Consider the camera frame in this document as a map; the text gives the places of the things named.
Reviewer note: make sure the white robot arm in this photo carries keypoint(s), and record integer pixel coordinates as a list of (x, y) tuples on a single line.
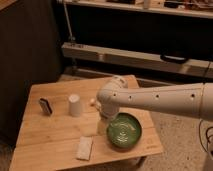
[(189, 100)]

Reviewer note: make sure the green ceramic bowl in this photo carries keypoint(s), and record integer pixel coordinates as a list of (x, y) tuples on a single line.
[(124, 131)]

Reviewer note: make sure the metal stand pole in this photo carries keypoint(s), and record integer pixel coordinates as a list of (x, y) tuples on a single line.
[(72, 38)]

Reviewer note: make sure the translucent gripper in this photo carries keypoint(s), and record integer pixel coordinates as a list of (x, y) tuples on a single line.
[(102, 125)]

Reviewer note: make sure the wooden shelf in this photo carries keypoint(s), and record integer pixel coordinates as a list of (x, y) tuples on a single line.
[(128, 7)]

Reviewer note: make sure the black case handle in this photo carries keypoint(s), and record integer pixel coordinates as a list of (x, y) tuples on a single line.
[(173, 60)]

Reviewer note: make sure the black eraser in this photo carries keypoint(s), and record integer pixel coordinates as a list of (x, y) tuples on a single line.
[(45, 106)]

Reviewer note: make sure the white ceramic cup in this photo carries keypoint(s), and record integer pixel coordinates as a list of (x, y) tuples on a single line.
[(75, 106)]

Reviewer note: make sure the long grey case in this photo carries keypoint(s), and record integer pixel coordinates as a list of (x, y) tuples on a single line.
[(137, 59)]

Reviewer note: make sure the white sponge block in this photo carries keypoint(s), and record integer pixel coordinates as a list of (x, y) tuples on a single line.
[(84, 148)]

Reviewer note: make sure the wooden table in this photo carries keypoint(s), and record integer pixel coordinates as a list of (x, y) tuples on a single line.
[(50, 142)]

